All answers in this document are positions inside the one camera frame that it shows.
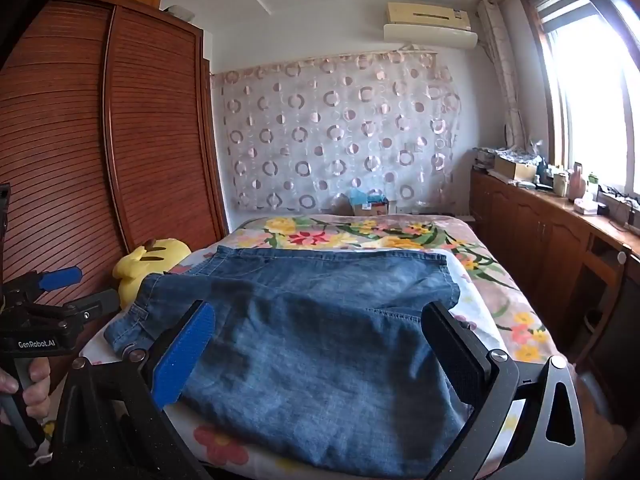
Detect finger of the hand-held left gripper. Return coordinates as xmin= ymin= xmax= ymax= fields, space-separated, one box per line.
xmin=62 ymin=287 xmax=122 ymax=322
xmin=5 ymin=267 xmax=84 ymax=293

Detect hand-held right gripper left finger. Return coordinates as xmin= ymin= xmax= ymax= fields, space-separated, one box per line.
xmin=50 ymin=300 xmax=217 ymax=480

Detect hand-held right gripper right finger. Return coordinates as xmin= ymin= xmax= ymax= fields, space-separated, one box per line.
xmin=421 ymin=301 xmax=587 ymax=480

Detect blue denim pants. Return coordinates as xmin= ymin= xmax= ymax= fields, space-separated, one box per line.
xmin=107 ymin=245 xmax=506 ymax=478

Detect person's left hand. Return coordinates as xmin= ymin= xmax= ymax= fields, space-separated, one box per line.
xmin=0 ymin=359 xmax=52 ymax=428

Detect yellow plush toy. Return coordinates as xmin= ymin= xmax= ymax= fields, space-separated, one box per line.
xmin=112 ymin=237 xmax=193 ymax=311

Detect white flower print sheet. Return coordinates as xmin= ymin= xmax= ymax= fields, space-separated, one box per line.
xmin=82 ymin=247 xmax=531 ymax=480

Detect long wooden cabinet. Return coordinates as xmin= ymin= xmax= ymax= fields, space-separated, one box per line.
xmin=469 ymin=167 xmax=640 ymax=376

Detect wooden headboard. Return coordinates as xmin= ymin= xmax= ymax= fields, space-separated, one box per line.
xmin=0 ymin=0 xmax=231 ymax=376

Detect cardboard box with blue bag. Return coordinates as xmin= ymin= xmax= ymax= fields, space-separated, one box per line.
xmin=348 ymin=190 xmax=391 ymax=217

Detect flat cardboard box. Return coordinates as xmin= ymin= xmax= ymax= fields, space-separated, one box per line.
xmin=494 ymin=155 xmax=543 ymax=182

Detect pink bottle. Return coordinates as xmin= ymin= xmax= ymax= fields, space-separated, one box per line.
xmin=570 ymin=162 xmax=588 ymax=201

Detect circle patterned sheer curtain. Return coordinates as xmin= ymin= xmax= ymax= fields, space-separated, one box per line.
xmin=212 ymin=50 xmax=463 ymax=213

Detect wooden framed window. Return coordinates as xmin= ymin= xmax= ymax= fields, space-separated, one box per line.
xmin=520 ymin=0 xmax=640 ymax=191

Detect patterned window curtain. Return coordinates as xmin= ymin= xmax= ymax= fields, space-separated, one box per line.
xmin=477 ymin=0 xmax=526 ymax=148

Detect wall air conditioner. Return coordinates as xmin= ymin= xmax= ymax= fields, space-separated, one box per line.
xmin=382 ymin=1 xmax=478 ymax=51

